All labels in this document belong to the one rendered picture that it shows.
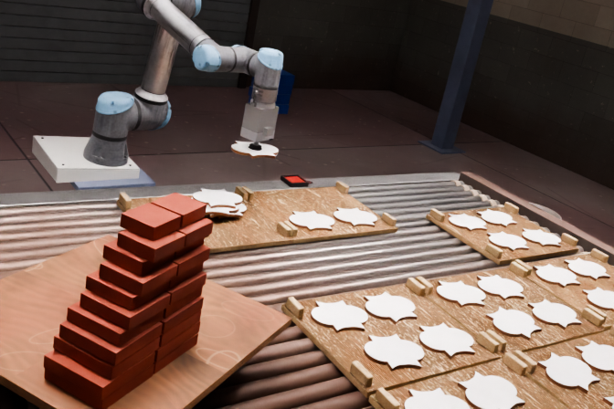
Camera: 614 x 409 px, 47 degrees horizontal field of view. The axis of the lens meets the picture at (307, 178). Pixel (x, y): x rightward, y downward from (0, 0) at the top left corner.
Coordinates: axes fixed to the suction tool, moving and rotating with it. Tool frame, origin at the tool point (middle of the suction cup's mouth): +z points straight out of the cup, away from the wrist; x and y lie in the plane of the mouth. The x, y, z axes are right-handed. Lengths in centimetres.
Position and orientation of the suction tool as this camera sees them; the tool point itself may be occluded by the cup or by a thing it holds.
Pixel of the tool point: (254, 152)
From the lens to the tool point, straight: 216.2
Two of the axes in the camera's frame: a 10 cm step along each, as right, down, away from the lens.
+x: -7.8, -3.5, 5.2
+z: -1.9, 9.2, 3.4
